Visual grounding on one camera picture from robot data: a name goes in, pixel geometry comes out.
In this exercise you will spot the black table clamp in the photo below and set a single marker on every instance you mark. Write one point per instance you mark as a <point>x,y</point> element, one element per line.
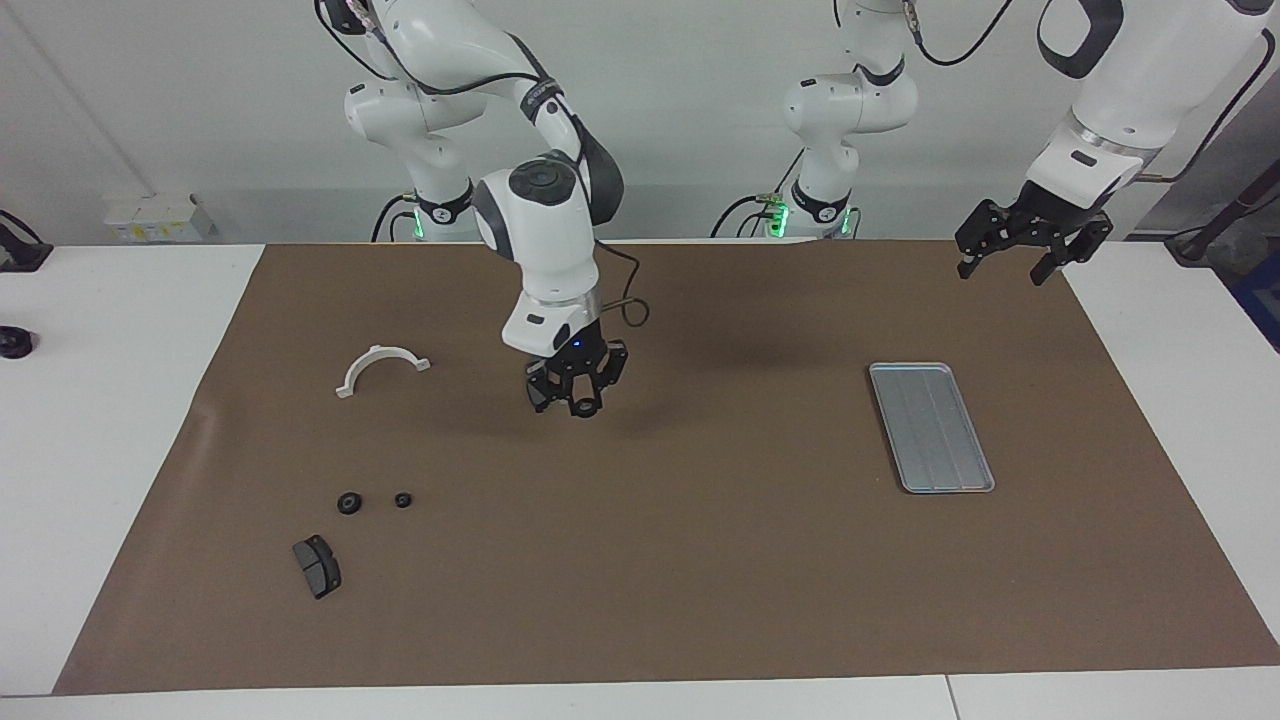
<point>20,250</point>

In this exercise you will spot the silver metal tray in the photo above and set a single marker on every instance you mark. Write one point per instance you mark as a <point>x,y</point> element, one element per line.
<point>935,440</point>

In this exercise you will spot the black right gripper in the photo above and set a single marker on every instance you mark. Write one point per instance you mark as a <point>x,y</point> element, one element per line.
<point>580,360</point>

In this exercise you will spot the white power strip box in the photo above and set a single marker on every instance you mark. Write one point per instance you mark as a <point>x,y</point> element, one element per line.
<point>155,218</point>

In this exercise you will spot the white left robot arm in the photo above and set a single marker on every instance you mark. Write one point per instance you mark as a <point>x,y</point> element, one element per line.
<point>1110,90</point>

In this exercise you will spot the thick dark brake pad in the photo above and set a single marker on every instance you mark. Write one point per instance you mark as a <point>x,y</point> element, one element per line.
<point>320,570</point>

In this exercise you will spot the blue crate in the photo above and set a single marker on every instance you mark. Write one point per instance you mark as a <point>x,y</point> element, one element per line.
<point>1262,300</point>

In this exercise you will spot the white semicircular plastic clamp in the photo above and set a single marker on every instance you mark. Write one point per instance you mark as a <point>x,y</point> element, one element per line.
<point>384,351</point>

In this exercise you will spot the black round knob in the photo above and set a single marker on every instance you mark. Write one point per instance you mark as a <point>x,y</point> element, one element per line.
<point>14,342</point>

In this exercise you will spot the black pole stand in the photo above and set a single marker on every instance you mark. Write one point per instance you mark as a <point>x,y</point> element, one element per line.
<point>1215,225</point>

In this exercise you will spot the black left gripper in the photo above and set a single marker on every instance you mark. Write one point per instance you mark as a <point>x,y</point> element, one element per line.
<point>1050,215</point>

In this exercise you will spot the brown table mat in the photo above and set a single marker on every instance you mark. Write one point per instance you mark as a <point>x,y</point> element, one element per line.
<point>650,580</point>

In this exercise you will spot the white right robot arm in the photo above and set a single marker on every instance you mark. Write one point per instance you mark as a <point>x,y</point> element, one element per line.
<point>540,240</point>

